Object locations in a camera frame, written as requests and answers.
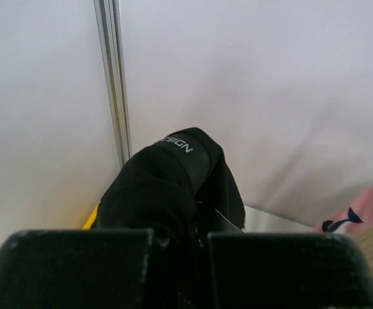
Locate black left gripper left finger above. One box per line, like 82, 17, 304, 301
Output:
0, 230, 156, 308

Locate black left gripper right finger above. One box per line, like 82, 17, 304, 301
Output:
208, 233, 373, 308

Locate black shorts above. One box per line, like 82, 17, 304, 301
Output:
93, 127, 245, 249

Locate pink patterned shorts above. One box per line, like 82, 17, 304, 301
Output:
313, 187, 373, 240

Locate yellow plastic tray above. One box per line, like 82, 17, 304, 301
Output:
82, 205, 99, 230

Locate aluminium corner post left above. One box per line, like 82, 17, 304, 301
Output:
93, 0, 131, 166

